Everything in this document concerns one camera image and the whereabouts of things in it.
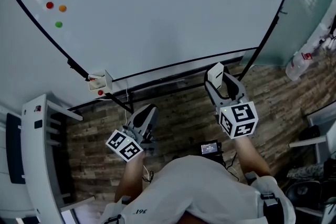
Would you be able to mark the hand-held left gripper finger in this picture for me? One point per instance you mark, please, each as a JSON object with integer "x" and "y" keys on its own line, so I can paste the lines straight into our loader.
{"x": 140, "y": 118}
{"x": 152, "y": 123}

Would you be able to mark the frosted glass door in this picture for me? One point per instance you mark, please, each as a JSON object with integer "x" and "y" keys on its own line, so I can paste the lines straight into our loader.
{"x": 304, "y": 8}

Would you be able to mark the green round magnet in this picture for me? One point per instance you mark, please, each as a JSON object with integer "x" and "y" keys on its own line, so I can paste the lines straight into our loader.
{"x": 58, "y": 24}

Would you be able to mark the person's right forearm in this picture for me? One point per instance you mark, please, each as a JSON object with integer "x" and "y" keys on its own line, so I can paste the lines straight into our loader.
{"x": 250, "y": 154}

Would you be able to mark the clear plastic bottle red label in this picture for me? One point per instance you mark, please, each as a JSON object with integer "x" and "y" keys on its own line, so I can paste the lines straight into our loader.
{"x": 298, "y": 66}

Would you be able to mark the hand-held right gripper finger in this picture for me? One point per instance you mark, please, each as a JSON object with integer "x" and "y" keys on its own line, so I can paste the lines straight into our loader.
{"x": 237, "y": 89}
{"x": 213, "y": 95}

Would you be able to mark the person's white shirt torso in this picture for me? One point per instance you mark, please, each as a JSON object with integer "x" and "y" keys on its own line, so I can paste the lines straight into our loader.
{"x": 199, "y": 191}

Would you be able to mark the orange round magnet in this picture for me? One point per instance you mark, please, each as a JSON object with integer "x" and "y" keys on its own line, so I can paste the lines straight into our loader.
{"x": 62, "y": 8}

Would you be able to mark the small red magnet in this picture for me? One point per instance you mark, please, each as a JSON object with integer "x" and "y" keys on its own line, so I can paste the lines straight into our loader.
{"x": 100, "y": 92}

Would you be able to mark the black device with lit screen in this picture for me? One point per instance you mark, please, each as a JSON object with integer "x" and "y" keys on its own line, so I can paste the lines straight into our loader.
{"x": 210, "y": 149}

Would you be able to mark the white side table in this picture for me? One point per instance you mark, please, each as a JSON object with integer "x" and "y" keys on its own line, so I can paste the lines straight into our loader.
{"x": 312, "y": 141}

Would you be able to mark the red round magnet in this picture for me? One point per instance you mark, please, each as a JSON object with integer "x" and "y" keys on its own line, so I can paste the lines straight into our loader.
{"x": 49, "y": 5}

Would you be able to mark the white marker holder box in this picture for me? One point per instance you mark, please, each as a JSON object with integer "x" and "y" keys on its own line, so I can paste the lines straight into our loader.
{"x": 101, "y": 82}

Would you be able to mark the white equipment rack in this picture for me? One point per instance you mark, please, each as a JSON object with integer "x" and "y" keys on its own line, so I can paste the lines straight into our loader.
{"x": 36, "y": 165}

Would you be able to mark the black flat panel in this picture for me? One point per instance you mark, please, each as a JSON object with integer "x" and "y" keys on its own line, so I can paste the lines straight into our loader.
{"x": 15, "y": 149}

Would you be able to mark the person's left forearm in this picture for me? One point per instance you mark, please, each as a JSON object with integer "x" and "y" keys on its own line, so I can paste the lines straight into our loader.
{"x": 130, "y": 178}

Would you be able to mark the white whiteboard black frame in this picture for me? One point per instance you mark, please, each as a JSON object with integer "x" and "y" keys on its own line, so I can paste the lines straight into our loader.
{"x": 157, "y": 13}

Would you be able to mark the white eraser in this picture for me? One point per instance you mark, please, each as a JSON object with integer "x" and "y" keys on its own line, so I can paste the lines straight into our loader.
{"x": 215, "y": 76}

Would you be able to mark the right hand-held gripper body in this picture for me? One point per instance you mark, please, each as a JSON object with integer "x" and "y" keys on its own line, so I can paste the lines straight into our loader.
{"x": 239, "y": 120}

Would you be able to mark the black round bag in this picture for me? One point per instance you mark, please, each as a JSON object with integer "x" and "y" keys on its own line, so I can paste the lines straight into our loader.
{"x": 309, "y": 133}

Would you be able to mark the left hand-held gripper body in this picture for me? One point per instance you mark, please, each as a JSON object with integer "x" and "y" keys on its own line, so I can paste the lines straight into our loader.
{"x": 126, "y": 145}

